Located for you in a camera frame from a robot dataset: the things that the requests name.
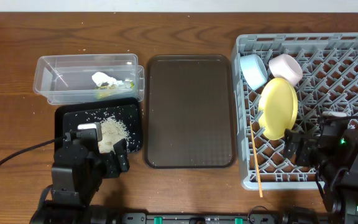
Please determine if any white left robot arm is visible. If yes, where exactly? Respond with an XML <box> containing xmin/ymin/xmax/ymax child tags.
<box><xmin>30</xmin><ymin>138</ymin><xmax>130</xmax><ymax>223</ymax></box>

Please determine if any black waste tray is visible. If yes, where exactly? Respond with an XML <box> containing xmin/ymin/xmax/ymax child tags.
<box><xmin>55</xmin><ymin>98</ymin><xmax>143</xmax><ymax>152</ymax></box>

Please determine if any yellow plate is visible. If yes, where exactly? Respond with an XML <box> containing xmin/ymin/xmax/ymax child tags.
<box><xmin>258</xmin><ymin>78</ymin><xmax>298</xmax><ymax>140</ymax></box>

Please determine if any green clear plastic wrapper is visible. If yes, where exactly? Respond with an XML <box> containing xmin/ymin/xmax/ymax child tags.
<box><xmin>96</xmin><ymin>80</ymin><xmax>135</xmax><ymax>99</ymax></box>

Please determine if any light blue bowl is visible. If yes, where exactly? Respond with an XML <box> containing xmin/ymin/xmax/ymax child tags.
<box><xmin>239</xmin><ymin>54</ymin><xmax>268</xmax><ymax>90</ymax></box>

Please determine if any clear plastic bin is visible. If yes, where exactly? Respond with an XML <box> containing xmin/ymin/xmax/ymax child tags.
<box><xmin>33</xmin><ymin>54</ymin><xmax>145</xmax><ymax>105</ymax></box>

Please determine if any wooden chopstick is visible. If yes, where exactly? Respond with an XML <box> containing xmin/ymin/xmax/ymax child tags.
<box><xmin>249</xmin><ymin>120</ymin><xmax>263</xmax><ymax>198</ymax></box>

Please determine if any pile of rice and nuts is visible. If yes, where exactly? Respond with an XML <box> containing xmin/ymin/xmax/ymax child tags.
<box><xmin>73</xmin><ymin>107</ymin><xmax>141</xmax><ymax>154</ymax></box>

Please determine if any crumpled white tissue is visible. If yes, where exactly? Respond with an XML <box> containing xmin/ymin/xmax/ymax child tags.
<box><xmin>91</xmin><ymin>72</ymin><xmax>122</xmax><ymax>87</ymax></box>

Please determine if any white bowl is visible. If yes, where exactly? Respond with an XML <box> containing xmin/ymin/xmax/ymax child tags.
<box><xmin>268</xmin><ymin>54</ymin><xmax>303</xmax><ymax>86</ymax></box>

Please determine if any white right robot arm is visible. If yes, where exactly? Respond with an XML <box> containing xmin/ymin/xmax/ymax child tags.
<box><xmin>284</xmin><ymin>129</ymin><xmax>358</xmax><ymax>223</ymax></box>

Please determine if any grey dishwasher rack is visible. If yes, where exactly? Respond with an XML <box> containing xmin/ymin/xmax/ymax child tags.
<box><xmin>231</xmin><ymin>33</ymin><xmax>358</xmax><ymax>190</ymax></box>

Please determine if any dark brown serving tray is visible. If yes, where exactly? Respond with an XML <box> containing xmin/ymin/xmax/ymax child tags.
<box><xmin>144</xmin><ymin>55</ymin><xmax>236</xmax><ymax>169</ymax></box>

